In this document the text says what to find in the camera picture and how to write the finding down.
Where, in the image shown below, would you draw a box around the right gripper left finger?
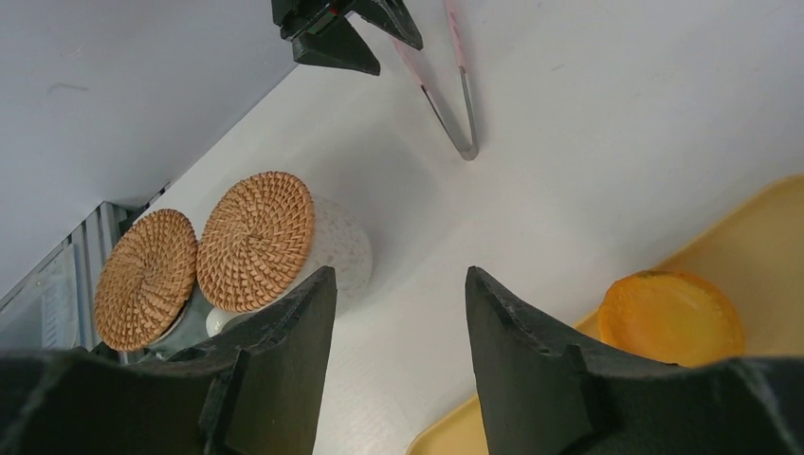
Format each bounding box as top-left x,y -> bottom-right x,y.
1,266 -> 338,454

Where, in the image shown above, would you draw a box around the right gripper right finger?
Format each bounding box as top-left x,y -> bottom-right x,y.
466,266 -> 803,454

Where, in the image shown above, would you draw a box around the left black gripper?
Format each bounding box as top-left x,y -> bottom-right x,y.
271,0 -> 424,76

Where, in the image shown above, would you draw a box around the pink handled metal tongs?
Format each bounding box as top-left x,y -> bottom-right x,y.
393,1 -> 480,162

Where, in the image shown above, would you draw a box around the orange round tart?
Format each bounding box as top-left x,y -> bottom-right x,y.
597,270 -> 746,367

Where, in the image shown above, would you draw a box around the grey mug with rattan lid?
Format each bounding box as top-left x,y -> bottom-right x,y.
94,209 -> 211,358

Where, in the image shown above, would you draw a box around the yellow serving tray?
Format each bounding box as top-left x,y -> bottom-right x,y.
410,175 -> 803,454

